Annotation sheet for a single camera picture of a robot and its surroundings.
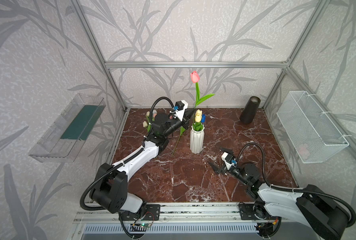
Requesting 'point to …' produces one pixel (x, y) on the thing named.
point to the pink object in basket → (304, 150)
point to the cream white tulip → (198, 112)
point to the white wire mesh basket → (312, 136)
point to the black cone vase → (250, 109)
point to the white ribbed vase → (196, 140)
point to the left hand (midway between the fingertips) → (196, 105)
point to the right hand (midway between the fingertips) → (215, 149)
